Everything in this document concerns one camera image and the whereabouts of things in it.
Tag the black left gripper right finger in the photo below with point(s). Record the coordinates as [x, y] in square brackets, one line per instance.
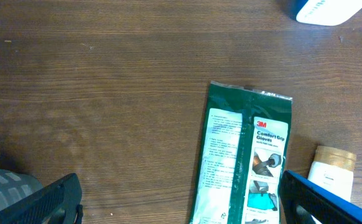
[304, 202]

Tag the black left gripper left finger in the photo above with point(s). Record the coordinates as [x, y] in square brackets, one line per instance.
[59, 202]

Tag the white barcode scanner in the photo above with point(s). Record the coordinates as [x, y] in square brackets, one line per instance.
[321, 12]

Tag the white tube gold cap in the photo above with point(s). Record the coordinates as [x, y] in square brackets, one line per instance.
[332, 169]

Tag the green glove package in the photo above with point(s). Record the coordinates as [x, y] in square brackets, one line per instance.
[243, 151]

